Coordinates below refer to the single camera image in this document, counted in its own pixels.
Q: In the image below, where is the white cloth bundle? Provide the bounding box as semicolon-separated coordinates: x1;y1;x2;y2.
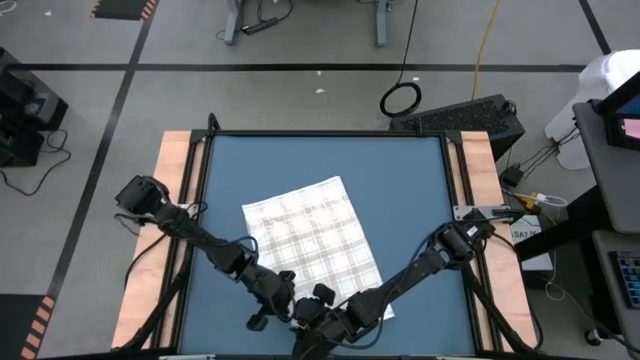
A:
543;48;640;172

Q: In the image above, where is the white cable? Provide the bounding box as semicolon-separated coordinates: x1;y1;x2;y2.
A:
537;193;570;209

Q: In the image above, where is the black table frame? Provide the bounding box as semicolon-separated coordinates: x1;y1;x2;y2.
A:
169;112;484;359

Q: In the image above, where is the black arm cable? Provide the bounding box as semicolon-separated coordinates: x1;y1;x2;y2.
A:
185;200;261;267
319;222;451;352

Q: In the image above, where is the black orange striped floor mat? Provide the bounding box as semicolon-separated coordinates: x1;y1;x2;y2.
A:
88;0;161;23
0;293;58;360

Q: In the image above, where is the grey metal base plate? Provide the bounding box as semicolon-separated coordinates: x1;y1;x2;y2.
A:
452;204;514;222

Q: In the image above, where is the black power adapter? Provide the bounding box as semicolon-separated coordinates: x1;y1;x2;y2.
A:
500;164;525;190

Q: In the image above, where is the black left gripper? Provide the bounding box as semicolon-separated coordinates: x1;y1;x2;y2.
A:
246;264;298;333

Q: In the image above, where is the wooden table board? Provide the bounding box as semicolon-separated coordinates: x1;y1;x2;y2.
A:
447;130;541;354
110;130;207;352

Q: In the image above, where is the grey desk leg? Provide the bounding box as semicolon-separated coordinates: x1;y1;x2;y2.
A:
223;0;248;48
373;0;393;49

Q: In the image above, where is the black button keypad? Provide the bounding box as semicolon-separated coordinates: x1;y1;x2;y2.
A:
607;249;640;310

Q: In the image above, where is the black power strip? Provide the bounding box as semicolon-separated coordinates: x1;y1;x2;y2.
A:
241;16;280;38

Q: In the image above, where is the white labelled box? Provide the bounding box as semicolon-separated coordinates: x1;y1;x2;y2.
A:
508;214;556;274

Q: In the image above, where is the black desk leg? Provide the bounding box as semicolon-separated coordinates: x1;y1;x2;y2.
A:
513;184;607;263

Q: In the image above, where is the yellow hanging cable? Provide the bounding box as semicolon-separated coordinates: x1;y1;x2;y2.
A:
471;0;503;101

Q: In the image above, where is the grey desk top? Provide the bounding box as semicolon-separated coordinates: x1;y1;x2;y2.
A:
592;229;640;360
572;99;640;236

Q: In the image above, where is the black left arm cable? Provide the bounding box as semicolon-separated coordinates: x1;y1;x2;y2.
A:
185;200;261;267

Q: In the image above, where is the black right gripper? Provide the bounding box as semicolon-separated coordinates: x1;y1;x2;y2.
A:
291;282;354;360

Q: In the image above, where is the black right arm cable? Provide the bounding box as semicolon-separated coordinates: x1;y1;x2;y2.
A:
319;222;451;352

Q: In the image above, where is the black equipment stack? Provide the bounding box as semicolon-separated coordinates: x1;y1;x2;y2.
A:
0;47;70;169

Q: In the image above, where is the black hanging cable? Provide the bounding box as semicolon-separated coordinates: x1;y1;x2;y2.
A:
378;0;424;120

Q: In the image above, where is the black laptop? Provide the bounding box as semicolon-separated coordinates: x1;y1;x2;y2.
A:
594;71;640;153

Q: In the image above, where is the black floor cable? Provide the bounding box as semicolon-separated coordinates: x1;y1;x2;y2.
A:
0;128;73;198

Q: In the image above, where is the black computer tower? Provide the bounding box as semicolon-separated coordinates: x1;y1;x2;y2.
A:
388;93;528;163

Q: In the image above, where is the white brown plaid towel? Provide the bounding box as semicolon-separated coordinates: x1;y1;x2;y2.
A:
241;175;396;324

